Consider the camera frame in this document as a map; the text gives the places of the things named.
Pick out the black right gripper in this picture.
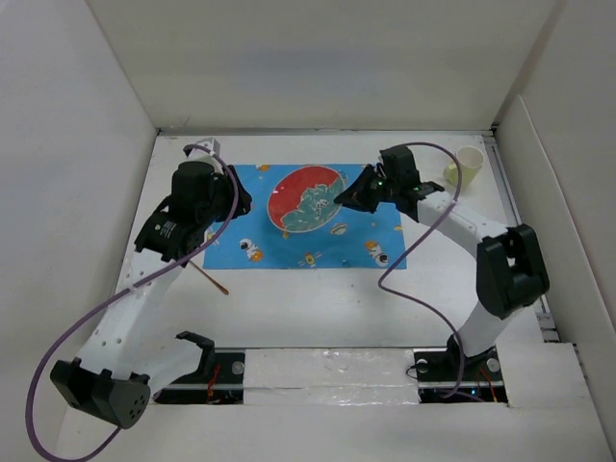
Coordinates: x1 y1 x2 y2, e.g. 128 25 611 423
334 163 399 213

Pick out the blue space-print cloth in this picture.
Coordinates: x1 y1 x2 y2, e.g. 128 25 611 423
202 164 406 270

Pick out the red and teal plate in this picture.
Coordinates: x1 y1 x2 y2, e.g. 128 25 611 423
267 165 347 234

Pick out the pale yellow mug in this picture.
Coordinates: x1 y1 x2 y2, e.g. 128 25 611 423
443 146 485 189

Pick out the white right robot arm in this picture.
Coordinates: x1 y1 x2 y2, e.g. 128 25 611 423
335 143 551 379

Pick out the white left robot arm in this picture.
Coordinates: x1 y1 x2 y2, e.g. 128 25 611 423
50 161 251 429

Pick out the copper fork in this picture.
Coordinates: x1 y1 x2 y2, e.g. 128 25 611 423
188 260 229 295

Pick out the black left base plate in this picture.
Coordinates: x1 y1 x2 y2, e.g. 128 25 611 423
153 348 246 405

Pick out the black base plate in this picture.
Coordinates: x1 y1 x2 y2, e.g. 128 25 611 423
153 348 246 405
406 348 508 404

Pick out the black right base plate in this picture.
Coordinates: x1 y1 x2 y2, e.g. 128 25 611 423
406 348 508 404

